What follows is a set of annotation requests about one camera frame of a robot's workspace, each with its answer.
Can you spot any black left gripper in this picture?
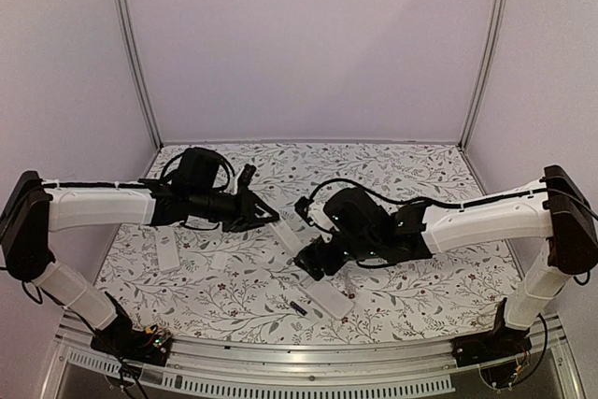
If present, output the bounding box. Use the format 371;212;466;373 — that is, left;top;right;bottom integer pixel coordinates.
190;185;279;233

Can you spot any white remote control back up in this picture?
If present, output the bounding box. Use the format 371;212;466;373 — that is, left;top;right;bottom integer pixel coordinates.
298;277;355;320

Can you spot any white remote with display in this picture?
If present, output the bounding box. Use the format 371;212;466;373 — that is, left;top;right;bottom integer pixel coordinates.
272;220;303;252

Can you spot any clear handle screwdriver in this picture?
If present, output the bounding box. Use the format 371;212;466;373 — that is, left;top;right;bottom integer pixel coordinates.
344;274;355;299

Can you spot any purple battery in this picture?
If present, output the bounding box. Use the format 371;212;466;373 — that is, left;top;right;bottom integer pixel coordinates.
289;301;307;316

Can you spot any white battery cover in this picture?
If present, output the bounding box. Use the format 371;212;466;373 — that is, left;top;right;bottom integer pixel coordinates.
209;252;229;271

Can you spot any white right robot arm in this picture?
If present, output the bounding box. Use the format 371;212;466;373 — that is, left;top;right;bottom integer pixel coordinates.
294;165;597;358

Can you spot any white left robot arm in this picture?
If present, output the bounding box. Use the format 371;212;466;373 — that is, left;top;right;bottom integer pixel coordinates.
1;147;279;356

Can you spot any white remote with green logo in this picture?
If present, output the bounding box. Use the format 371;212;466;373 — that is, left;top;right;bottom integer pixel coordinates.
154;227;180;274

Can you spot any floral tablecloth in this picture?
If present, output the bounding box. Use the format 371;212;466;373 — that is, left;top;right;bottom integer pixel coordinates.
95;143;520;345

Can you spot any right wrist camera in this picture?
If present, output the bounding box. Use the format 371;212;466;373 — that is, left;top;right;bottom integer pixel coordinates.
294;196;329;232

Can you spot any front aluminium rail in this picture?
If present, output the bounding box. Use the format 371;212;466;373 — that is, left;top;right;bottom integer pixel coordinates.
41;314;586;398

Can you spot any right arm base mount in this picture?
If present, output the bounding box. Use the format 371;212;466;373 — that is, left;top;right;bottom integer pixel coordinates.
450;326;532;390

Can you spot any left aluminium frame post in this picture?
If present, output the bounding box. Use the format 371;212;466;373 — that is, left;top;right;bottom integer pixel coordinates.
114;0;164;150

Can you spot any aluminium frame post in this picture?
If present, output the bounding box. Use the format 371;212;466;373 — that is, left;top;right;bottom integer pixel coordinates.
114;0;164;150
458;0;507;152

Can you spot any right aluminium frame post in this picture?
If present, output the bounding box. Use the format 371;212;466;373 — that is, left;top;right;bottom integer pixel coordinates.
458;0;507;152

